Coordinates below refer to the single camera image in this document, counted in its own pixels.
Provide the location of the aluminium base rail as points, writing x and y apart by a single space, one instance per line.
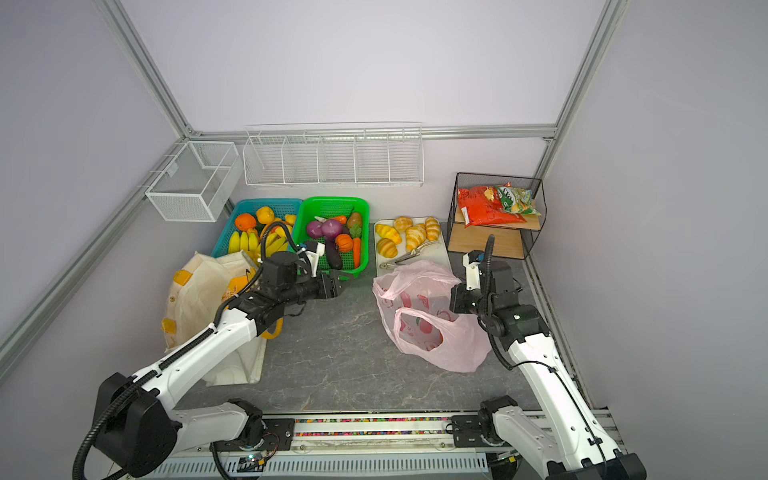
372 429

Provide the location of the orange toy carrot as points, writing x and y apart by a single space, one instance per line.
357 252

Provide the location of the toy croissant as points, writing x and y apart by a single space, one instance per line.
416 235

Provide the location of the white wire wall shelf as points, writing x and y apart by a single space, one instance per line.
347 154

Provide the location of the teal plastic basket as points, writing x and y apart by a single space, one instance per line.
280 206

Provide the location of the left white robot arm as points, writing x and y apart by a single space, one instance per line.
237 321

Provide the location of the dark purple toy eggplant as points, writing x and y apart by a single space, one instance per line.
333 256

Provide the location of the white bread tray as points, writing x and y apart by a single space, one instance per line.
435 232

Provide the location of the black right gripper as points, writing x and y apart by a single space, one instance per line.
461 293

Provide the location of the yellow snack bag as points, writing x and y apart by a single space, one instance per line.
237 284

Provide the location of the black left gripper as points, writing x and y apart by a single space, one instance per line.
333 288

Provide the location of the orange toy pumpkin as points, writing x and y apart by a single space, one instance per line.
344 243

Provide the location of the brown toy potato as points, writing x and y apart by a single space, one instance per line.
355 225

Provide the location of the purple toy onion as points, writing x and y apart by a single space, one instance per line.
331 228
315 230

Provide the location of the toy bread bun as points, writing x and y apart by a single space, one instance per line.
402 223

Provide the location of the white canvas tote bag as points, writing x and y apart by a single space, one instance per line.
195 294

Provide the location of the striped toy bread loaf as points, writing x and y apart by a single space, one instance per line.
388 232

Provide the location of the black wire snack rack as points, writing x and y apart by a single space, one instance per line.
514 241

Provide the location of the yellow toy banana bunch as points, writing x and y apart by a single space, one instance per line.
250 243

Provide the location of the pink plastic grocery bag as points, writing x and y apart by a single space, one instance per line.
414 305

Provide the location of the white mesh wall basket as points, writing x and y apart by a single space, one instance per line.
197 181

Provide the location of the red chip bag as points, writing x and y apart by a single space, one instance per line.
479 206

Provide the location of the orange toy tangerine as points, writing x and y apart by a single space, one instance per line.
245 222

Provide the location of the green snack bag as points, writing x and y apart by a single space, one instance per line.
515 200

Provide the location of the yellow-orange toy citrus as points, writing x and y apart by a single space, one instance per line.
265 215

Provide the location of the metal bread tongs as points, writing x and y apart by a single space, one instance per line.
393 263

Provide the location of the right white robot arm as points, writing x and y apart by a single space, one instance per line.
540 372

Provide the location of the striped toy bread roll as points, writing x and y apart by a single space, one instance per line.
387 248

